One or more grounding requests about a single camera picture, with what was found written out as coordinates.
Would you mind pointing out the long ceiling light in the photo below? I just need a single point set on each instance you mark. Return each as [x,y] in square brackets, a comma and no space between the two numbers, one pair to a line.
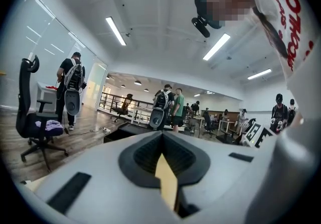
[259,74]
[217,46]
[116,30]

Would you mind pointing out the white table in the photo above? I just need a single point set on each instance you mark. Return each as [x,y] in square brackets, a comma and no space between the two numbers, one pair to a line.
[42,92]
[140,110]

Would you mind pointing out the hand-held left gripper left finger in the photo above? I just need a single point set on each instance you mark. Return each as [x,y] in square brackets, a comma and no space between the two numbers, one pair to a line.
[100,180]

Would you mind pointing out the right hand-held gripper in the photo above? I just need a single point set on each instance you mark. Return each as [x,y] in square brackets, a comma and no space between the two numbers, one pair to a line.
[258,136]

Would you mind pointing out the black office chair with headrest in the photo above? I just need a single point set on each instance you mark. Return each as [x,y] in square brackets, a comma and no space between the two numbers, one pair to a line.
[25,117]

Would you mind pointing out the black head-worn camera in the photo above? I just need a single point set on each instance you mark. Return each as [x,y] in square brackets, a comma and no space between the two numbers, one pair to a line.
[200,27]

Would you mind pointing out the black metal railing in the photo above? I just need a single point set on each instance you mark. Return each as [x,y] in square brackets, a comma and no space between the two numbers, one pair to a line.
[118,102]

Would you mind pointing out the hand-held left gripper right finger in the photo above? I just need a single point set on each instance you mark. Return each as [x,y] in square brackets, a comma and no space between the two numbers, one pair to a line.
[220,180]

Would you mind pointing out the black box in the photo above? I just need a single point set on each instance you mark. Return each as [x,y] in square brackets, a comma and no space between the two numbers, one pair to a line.
[130,130]

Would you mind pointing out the grey backpack rig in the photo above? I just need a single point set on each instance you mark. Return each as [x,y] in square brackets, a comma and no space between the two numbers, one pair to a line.
[160,117]
[72,97]

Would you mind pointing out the red item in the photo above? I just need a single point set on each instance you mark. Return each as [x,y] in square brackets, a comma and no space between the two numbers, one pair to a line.
[51,88]

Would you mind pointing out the white power strip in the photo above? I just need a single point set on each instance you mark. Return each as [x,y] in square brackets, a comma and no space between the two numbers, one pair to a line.
[106,130]

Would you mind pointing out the lilac cloth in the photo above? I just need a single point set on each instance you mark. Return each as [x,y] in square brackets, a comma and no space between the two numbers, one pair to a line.
[50,125]

